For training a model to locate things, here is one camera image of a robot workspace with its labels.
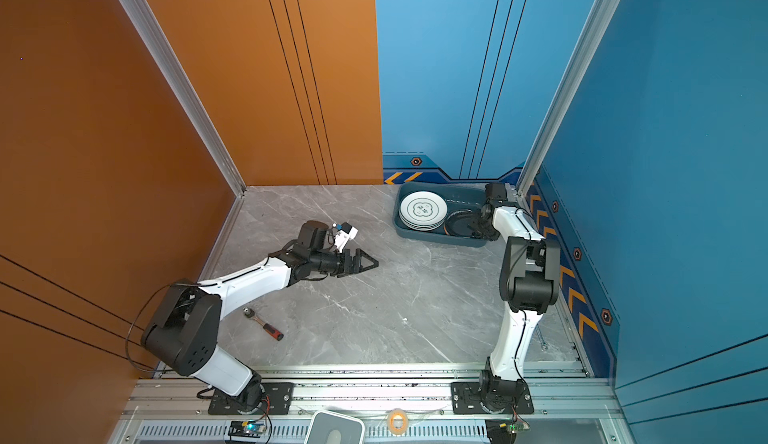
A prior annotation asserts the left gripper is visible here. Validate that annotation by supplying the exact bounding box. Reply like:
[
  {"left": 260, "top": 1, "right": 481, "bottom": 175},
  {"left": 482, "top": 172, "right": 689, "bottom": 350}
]
[{"left": 310, "top": 249, "right": 379, "bottom": 277}]

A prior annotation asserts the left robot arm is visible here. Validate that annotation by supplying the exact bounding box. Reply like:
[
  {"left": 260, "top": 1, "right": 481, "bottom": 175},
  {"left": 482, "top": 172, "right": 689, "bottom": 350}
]
[{"left": 141, "top": 221, "right": 379, "bottom": 413}]

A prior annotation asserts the left circuit board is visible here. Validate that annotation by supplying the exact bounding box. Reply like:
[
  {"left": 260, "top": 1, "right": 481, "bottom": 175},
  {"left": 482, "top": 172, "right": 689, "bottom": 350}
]
[{"left": 227, "top": 420, "right": 269, "bottom": 443}]

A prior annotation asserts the black plate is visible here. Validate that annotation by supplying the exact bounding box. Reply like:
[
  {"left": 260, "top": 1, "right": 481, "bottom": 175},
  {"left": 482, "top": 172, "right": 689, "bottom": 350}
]
[{"left": 443, "top": 209, "right": 488, "bottom": 240}]

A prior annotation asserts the white flower pattern plate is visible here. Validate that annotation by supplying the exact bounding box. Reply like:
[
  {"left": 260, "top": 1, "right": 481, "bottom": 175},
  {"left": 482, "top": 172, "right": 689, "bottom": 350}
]
[{"left": 398, "top": 191, "right": 448, "bottom": 232}]

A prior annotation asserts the red handled screwdriver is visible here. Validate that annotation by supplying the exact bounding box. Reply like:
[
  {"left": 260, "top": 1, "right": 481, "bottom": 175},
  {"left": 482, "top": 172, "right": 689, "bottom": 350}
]
[{"left": 243, "top": 308, "right": 284, "bottom": 341}]

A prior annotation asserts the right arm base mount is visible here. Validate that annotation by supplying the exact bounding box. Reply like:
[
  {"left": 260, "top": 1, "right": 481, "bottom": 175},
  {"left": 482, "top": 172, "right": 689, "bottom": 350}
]
[{"left": 450, "top": 380, "right": 535, "bottom": 415}]

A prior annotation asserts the white box device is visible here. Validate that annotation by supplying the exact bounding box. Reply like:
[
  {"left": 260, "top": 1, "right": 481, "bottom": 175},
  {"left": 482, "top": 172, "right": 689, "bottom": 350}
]
[{"left": 304, "top": 410, "right": 365, "bottom": 444}]

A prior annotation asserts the silver wrench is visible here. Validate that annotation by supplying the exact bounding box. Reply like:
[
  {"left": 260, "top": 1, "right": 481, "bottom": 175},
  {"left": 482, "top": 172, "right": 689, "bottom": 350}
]
[{"left": 535, "top": 327, "right": 549, "bottom": 351}]

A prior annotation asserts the tape roll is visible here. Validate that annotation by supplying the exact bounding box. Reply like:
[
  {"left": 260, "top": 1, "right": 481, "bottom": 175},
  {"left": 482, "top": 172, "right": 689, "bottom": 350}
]
[{"left": 386, "top": 409, "right": 409, "bottom": 436}]

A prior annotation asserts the circuit board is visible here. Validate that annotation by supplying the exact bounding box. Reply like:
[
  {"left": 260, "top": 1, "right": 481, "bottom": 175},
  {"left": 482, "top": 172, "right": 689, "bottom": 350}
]
[
  {"left": 499, "top": 417, "right": 530, "bottom": 442},
  {"left": 227, "top": 420, "right": 269, "bottom": 443}
]

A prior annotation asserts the right circuit board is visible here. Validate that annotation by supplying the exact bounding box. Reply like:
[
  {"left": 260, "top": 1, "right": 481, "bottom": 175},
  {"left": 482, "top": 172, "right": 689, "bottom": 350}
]
[{"left": 499, "top": 417, "right": 530, "bottom": 442}]

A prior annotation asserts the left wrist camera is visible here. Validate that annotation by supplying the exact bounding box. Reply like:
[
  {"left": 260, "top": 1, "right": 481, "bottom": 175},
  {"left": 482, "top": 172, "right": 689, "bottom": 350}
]
[{"left": 331, "top": 222, "right": 358, "bottom": 252}]

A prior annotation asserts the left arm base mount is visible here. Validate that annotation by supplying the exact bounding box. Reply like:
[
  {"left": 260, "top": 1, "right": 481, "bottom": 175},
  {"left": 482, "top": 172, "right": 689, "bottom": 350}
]
[{"left": 208, "top": 382, "right": 294, "bottom": 416}]

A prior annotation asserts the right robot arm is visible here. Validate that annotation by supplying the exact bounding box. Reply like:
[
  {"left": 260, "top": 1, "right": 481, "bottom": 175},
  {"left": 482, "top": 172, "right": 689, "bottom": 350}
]
[{"left": 475, "top": 183, "right": 561, "bottom": 414}]

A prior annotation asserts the teal plastic bin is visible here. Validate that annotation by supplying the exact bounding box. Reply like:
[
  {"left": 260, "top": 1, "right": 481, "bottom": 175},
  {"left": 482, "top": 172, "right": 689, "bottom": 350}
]
[{"left": 393, "top": 182, "right": 494, "bottom": 248}]

